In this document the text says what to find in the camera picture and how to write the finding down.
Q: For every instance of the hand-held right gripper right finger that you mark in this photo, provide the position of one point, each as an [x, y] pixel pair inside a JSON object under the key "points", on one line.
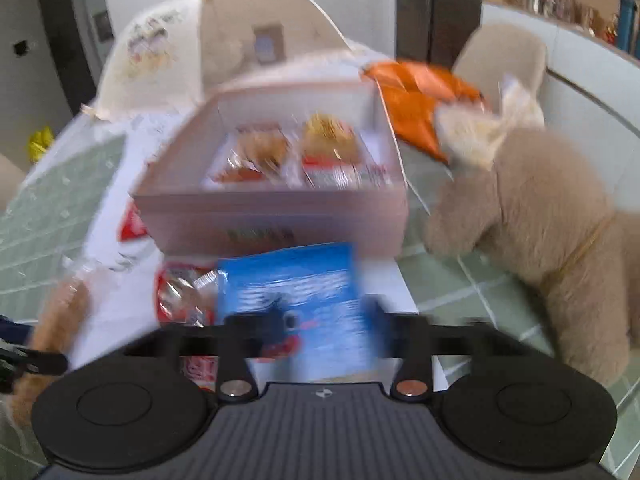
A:
{"points": [[377, 325]]}

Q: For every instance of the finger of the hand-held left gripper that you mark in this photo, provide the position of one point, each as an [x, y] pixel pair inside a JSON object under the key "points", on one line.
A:
{"points": [[12, 329], [40, 361]]}

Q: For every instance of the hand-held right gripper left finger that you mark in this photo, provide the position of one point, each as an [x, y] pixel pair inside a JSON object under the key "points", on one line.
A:
{"points": [[260, 330]]}

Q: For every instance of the long brown bread packet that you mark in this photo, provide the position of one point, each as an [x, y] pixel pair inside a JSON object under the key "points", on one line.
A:
{"points": [[60, 310]]}

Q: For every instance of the blue snack packet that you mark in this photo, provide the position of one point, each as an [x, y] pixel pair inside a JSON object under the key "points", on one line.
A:
{"points": [[300, 285]]}

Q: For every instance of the pink cardboard box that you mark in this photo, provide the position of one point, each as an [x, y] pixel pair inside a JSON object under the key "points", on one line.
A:
{"points": [[270, 215]]}

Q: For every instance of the round bun packet yellow label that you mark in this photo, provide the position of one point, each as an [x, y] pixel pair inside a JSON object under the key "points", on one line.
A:
{"points": [[330, 137]]}

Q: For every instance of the large red snack packet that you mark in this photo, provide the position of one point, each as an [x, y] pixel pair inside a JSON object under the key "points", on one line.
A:
{"points": [[182, 290]]}

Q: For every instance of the green checked tablecloth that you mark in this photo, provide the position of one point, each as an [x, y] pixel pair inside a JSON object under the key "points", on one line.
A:
{"points": [[50, 220]]}

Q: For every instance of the rice cracker packet red edges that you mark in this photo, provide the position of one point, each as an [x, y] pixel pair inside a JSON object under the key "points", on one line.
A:
{"points": [[255, 152]]}

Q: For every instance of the yellow plastic bag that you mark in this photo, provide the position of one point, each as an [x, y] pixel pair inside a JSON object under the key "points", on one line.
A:
{"points": [[40, 144]]}

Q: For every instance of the beige plush toy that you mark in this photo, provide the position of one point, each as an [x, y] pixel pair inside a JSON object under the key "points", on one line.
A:
{"points": [[550, 240]]}

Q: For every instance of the orange plastic bag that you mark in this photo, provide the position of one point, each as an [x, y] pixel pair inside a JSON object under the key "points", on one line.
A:
{"points": [[410, 105]]}

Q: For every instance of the patterned bowl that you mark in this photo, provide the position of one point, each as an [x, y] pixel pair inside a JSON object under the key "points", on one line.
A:
{"points": [[222, 60]]}

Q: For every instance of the glass jar with label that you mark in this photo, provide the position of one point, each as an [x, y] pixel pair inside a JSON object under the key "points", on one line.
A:
{"points": [[268, 44]]}

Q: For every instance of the beige printed food cover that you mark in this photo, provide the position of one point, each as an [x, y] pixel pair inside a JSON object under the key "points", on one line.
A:
{"points": [[160, 55]]}

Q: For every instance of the dark wooden door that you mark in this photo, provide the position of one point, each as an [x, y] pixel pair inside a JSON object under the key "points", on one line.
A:
{"points": [[62, 35]]}

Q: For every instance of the framed picture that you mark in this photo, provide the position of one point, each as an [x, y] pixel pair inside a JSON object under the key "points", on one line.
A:
{"points": [[103, 26]]}

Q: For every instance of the white sideboard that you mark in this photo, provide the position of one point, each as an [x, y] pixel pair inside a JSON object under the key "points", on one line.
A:
{"points": [[585, 85]]}

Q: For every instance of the dark glass cabinet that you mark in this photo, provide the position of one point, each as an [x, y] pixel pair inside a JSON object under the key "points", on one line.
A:
{"points": [[440, 10]]}

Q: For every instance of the black wall switch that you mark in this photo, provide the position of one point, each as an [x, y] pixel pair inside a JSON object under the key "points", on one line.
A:
{"points": [[21, 48]]}

